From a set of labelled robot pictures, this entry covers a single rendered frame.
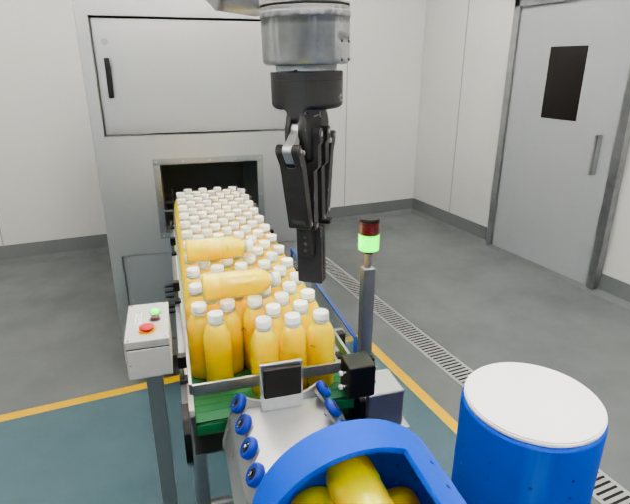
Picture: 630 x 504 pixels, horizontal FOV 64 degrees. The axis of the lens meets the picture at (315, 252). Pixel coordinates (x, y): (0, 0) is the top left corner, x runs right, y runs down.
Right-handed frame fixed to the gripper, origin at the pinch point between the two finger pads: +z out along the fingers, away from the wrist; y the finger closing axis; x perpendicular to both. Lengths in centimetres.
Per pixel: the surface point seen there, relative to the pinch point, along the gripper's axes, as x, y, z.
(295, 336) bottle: 23, 49, 42
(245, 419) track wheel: 26, 26, 50
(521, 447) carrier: -29, 32, 48
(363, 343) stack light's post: 16, 88, 65
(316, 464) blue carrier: -1.9, -5.2, 26.3
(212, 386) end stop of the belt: 39, 35, 51
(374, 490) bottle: -9.1, -4.2, 29.1
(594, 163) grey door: -89, 378, 56
